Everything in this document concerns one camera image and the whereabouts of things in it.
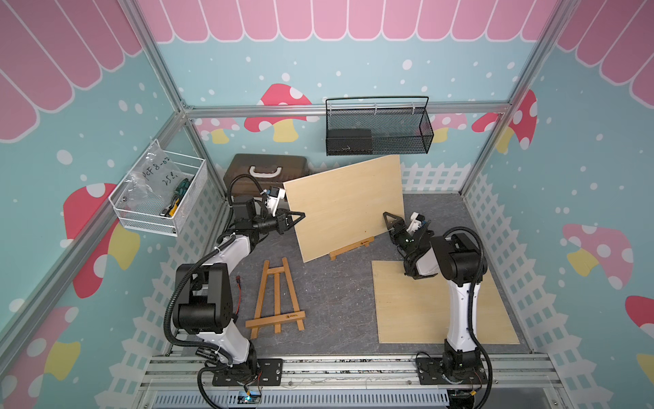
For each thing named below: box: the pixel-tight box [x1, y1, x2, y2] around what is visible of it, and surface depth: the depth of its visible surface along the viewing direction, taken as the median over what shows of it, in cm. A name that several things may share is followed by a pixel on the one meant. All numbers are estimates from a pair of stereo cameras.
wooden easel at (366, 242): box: [328, 236, 375, 261], surface depth 97 cm
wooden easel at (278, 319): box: [245, 257, 306, 340], surface depth 88 cm
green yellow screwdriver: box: [159, 174, 196, 218], surface depth 74 cm
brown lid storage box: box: [223, 153, 308, 198], surface depth 102 cm
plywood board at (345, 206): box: [282, 154, 405, 264], surface depth 90 cm
